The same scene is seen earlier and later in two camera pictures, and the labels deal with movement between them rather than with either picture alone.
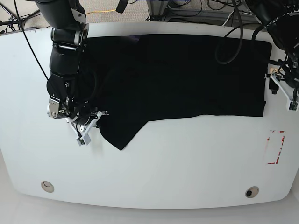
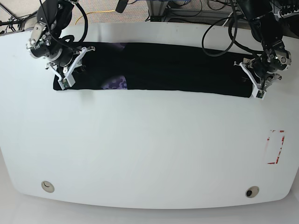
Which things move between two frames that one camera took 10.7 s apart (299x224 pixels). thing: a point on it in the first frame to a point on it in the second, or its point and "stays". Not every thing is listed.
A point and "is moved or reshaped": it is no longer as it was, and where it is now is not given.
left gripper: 85,113 to 60,53
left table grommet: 47,186 stays
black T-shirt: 135,76 is moved or reshaped
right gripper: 289,69 to 262,68
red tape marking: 283,139 stays
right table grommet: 252,192 stays
